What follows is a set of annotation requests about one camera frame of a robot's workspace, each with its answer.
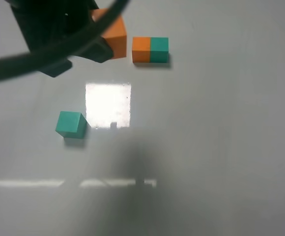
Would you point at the green template block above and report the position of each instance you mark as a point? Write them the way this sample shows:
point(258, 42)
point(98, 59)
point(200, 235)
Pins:
point(159, 49)

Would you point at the green cube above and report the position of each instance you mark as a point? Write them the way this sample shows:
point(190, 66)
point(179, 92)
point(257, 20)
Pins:
point(71, 125)

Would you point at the orange template block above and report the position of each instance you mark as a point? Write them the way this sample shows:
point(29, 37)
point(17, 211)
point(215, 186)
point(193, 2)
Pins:
point(141, 49)

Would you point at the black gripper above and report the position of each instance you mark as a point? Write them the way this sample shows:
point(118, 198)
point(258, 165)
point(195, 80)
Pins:
point(44, 22)

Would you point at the orange cube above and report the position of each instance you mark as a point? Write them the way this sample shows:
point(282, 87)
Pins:
point(116, 38)

